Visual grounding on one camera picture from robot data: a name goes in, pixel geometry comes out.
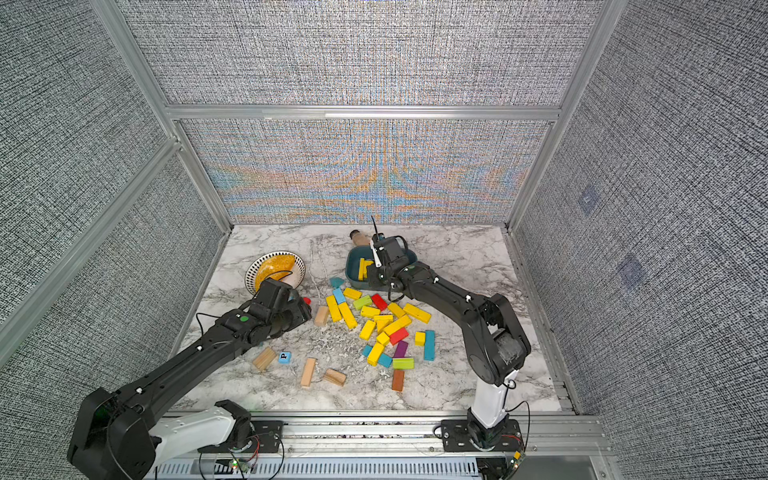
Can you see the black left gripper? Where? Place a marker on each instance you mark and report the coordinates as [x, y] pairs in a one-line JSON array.
[[301, 312]]

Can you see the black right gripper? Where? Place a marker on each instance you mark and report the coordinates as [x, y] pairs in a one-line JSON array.
[[376, 273]]

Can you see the teal plastic bin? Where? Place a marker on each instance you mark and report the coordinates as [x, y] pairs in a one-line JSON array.
[[359, 259]]

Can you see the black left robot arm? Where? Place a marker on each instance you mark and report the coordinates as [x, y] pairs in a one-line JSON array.
[[123, 434]]

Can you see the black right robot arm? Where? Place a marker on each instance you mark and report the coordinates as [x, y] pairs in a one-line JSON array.
[[495, 342]]

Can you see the patterned white plate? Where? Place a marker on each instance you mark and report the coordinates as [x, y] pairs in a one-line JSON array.
[[293, 280]]

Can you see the spice jar with black cap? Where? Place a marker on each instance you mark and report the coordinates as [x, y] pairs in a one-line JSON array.
[[360, 239]]

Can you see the orange sesame bread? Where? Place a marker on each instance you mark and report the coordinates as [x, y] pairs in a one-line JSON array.
[[276, 267]]

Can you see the natural wood block centre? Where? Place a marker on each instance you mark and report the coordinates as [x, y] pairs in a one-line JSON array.
[[322, 316]]

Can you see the red long block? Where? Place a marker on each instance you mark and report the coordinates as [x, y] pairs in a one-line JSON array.
[[379, 302]]

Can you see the natural wood block left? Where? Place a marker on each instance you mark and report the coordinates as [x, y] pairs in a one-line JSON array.
[[265, 359]]

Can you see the long yellow block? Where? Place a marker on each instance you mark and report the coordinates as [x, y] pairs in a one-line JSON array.
[[333, 308], [348, 316]]

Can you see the light blue flat block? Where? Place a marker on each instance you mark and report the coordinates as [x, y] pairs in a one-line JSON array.
[[339, 296]]

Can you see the natural wood block front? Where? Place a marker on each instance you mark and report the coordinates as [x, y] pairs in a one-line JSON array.
[[308, 372]]

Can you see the yellow block right end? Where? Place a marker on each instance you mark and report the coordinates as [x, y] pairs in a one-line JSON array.
[[417, 313]]

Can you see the red block lower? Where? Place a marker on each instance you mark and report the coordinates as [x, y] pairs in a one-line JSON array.
[[398, 335]]

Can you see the natural wood arch block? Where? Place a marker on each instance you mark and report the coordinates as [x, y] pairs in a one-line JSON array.
[[335, 377]]

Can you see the teal long block right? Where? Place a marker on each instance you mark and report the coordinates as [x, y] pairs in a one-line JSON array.
[[429, 346]]

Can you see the purple block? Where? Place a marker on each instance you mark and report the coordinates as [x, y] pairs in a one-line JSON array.
[[401, 349]]

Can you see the yellow block front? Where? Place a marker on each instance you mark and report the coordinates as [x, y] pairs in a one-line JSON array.
[[375, 354]]

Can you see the lime green block front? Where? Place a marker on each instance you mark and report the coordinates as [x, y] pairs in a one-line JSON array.
[[403, 363]]

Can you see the orange brown block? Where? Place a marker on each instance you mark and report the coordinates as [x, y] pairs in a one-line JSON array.
[[398, 380]]

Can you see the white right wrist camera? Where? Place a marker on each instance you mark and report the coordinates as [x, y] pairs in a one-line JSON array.
[[375, 254]]

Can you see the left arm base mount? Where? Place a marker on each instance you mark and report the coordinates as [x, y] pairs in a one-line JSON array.
[[247, 435]]

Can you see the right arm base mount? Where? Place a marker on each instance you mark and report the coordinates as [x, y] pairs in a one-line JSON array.
[[470, 436]]

